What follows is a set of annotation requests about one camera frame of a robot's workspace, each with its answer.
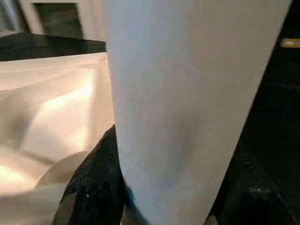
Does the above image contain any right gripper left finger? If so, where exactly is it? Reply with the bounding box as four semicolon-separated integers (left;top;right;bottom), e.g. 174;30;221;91
52;124;132;225

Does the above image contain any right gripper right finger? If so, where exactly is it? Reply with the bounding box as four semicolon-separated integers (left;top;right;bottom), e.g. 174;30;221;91
210;140;300;225

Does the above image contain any white plastic table top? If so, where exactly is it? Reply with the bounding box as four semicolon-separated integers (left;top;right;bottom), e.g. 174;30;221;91
0;52;123;225

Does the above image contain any white plastic table leg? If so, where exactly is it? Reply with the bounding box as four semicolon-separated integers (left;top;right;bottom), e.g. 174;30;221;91
104;0;294;225

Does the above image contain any black work mat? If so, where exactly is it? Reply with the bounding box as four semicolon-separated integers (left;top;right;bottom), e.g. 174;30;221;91
0;30;300;225

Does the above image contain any small yellow label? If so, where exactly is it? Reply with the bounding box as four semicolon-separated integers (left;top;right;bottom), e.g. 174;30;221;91
280;38;300;48

